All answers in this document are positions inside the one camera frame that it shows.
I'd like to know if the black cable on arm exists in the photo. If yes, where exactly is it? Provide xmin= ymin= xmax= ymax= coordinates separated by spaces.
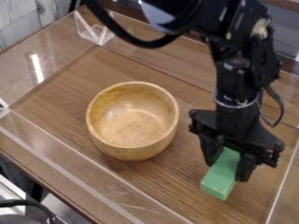
xmin=257 ymin=84 xmax=286 ymax=128

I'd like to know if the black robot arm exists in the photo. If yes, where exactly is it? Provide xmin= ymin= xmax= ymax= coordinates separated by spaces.
xmin=86 ymin=0 xmax=286 ymax=182

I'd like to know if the black metal table frame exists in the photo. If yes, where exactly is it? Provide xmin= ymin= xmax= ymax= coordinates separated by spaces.
xmin=0 ymin=156 xmax=70 ymax=224

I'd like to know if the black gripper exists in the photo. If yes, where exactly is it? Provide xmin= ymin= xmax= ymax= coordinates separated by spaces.
xmin=190 ymin=102 xmax=286 ymax=182

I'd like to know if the black cable under table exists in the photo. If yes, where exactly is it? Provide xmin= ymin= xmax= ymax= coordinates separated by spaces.
xmin=0 ymin=199 xmax=58 ymax=224

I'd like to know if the green rectangular block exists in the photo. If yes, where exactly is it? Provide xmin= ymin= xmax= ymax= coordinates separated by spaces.
xmin=201 ymin=148 xmax=239 ymax=200

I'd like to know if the brown wooden bowl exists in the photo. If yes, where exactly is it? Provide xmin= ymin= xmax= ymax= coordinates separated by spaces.
xmin=86 ymin=81 xmax=181 ymax=161

